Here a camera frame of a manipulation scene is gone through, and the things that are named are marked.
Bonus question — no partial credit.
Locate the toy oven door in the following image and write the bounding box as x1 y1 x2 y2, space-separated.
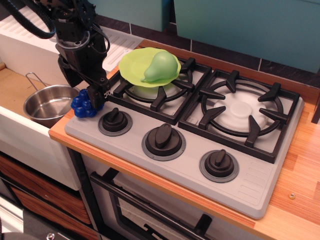
83 156 259 240

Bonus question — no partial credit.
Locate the black oven door handle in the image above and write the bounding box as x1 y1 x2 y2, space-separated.
89 172 212 240

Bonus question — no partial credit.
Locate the black right stove knob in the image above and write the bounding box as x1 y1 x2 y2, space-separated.
199 149 240 184

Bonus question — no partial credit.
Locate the grey toy stove top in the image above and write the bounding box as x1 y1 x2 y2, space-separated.
65 101 295 219

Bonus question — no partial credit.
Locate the green toy pear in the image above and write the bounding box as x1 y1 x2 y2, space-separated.
140 51 178 82

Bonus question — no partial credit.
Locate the white toy sink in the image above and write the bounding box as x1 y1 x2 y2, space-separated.
0 5 145 192

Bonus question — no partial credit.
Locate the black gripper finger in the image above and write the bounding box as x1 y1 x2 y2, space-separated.
57 55 83 88
86 84 110 110

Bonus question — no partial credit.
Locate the wooden drawer front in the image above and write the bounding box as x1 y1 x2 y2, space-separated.
0 152 92 225

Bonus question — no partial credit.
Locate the black left burner grate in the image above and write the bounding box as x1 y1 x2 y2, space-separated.
106 57 212 125

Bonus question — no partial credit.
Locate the stainless steel pot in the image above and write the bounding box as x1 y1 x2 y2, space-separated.
23 83 80 129

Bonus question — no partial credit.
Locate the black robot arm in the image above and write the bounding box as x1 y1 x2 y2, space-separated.
0 0 111 110

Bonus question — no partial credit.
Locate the black right burner grate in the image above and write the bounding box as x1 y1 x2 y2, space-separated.
178 69 304 164

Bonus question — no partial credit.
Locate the black left stove knob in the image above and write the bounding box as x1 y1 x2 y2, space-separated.
98 107 133 137

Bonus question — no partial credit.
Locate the black middle stove knob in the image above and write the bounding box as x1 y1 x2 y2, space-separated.
141 123 187 162

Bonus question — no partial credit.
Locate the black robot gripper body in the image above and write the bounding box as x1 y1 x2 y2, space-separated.
55 31 109 86

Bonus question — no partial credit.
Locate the black stove knob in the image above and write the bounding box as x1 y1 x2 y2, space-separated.
199 149 240 184
98 107 133 137
141 123 187 162

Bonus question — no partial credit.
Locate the black burner grate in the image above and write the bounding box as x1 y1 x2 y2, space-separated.
106 57 212 125
178 69 304 164

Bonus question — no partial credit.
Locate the light green plastic plate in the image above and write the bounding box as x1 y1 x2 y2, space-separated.
118 47 182 88

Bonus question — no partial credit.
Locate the blue toy blueberry cluster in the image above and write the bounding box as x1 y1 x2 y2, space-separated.
70 89 104 118

